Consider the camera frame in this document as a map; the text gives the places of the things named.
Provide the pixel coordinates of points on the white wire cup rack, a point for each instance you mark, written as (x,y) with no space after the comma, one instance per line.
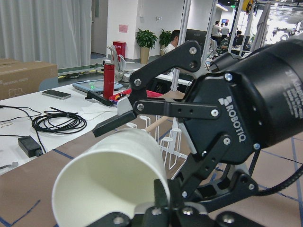
(170,143)

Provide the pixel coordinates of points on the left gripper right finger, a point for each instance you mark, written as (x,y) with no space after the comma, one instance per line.
(190,214)

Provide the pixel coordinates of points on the black smartphone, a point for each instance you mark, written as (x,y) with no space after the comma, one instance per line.
(56,94)

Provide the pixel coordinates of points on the black power adapter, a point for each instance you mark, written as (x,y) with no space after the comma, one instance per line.
(30,146)

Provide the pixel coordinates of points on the wooden rack dowel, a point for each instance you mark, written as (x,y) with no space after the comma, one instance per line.
(156,123)

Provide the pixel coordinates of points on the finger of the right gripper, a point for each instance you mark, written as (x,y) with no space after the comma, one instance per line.
(187,57)

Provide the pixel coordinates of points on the green potted plant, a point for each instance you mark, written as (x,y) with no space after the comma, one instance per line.
(146,40)

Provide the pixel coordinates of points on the cardboard box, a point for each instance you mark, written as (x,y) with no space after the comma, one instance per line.
(19,78)

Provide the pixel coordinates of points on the blue teach pendant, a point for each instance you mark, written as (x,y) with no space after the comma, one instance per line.
(93,85)

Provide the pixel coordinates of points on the red thermos bottle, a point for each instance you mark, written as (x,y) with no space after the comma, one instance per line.
(109,73)

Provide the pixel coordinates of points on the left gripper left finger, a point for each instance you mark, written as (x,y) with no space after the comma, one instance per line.
(155,214)

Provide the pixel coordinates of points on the white ikea cup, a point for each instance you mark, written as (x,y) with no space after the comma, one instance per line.
(116,174)

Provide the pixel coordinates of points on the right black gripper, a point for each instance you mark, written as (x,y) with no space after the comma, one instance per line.
(226,133)

